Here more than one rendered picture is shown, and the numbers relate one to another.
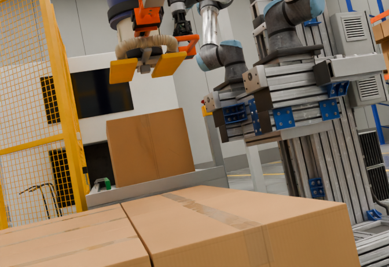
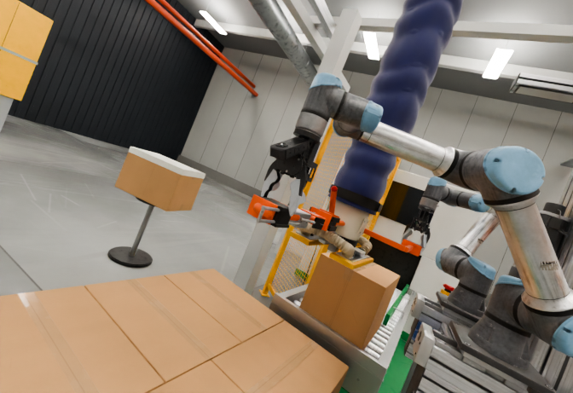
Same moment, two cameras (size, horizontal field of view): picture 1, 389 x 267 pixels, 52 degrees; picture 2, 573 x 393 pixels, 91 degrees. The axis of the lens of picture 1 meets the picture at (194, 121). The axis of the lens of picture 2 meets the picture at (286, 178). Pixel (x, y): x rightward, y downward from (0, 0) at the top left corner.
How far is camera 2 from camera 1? 93 cm
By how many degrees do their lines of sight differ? 45
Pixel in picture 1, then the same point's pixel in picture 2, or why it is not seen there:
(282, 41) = (491, 335)
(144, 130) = (343, 280)
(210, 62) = (447, 267)
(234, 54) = (473, 280)
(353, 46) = not seen: outside the picture
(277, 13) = (508, 297)
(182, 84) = not seen: hidden behind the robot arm
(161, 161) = (339, 315)
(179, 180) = (339, 343)
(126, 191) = (298, 314)
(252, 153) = not seen: hidden behind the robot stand
